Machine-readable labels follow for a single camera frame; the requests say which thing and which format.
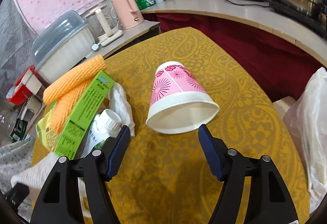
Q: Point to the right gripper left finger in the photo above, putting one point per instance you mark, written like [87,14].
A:
[59,199]

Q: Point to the white bubble wrap piece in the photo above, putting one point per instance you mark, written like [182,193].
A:
[36,176]

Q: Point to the green wasabi box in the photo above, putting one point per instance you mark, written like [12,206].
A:
[82,115]

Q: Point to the orange foam net sleeve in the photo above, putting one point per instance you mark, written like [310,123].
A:
[67,90]

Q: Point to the white tissue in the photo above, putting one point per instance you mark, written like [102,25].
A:
[119,104]

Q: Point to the pink paper cup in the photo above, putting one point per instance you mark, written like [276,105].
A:
[178,104]

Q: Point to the trash bin with white liner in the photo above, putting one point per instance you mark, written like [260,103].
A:
[306,122]

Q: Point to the wooden stool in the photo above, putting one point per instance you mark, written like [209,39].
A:
[281,106]

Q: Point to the red plastic basket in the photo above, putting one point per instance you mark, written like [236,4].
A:
[20,92]

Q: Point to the dark red counter curtain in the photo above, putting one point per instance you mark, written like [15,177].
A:
[280,68]

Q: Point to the yellow paisley tablecloth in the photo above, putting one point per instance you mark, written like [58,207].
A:
[242,166]

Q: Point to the white dish rack grey lid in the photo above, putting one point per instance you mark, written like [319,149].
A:
[61,46]

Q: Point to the black induction cooktop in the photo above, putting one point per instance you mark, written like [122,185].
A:
[316,25]

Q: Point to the white glass electric kettle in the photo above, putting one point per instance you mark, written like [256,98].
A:
[103,25]

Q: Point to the pink electric kettle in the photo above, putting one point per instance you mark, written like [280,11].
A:
[128,13]

